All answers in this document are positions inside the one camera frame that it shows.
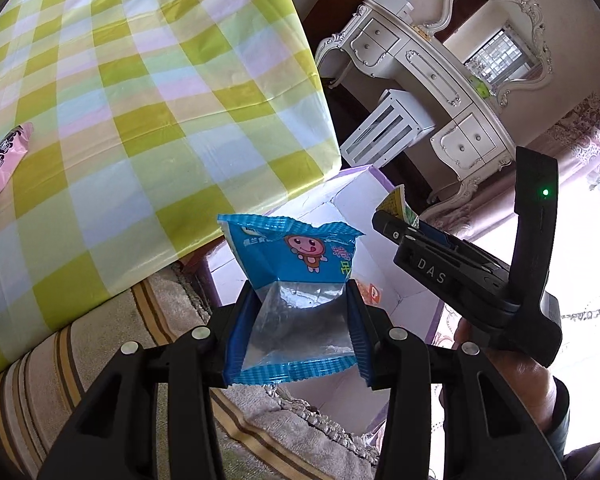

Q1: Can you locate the green yellow snack packet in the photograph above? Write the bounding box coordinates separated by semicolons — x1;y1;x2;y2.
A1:
376;184;419;229

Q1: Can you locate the blue cartoon snack packet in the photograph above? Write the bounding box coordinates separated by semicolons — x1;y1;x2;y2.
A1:
218;214;362;386

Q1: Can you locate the pink snack packet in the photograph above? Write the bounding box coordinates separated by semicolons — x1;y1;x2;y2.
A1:
0;122;34;194

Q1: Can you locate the person's right hand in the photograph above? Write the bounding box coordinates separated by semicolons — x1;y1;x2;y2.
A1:
438;316;560;434

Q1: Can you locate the floral lace curtain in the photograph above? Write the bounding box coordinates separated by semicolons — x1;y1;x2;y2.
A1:
419;94;600;351

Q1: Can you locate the striped beige sofa cover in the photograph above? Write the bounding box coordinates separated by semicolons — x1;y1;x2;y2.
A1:
0;266;379;479

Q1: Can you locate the white ornate dressing table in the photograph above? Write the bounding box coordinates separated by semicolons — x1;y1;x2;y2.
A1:
315;0;516;219

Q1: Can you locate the white purple storage box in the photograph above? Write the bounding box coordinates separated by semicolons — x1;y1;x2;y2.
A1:
199;164;449;441

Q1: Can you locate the white slatted stool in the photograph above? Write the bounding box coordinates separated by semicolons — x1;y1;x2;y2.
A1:
340;89;434;168

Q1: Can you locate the ornate white mirror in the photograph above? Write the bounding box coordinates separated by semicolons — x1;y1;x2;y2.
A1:
417;0;554;110

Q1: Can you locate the green checkered tablecloth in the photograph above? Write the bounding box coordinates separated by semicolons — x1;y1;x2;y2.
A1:
0;0;340;373

